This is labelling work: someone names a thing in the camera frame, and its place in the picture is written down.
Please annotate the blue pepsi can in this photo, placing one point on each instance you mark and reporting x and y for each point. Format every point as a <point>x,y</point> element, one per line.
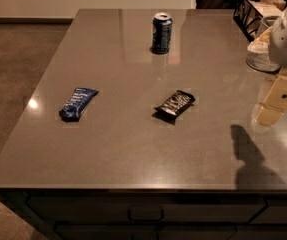
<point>162,29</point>

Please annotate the black snack bag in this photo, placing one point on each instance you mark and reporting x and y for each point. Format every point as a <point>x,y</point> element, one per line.
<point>176,104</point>

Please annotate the blue snack wrapper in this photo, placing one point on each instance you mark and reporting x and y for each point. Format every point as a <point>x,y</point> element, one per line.
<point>76,105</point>

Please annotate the dark cabinet with drawers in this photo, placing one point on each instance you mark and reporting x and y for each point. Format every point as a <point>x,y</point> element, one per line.
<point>119,215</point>

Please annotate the black drawer handle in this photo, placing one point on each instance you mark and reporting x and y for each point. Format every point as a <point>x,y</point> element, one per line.
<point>145,214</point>

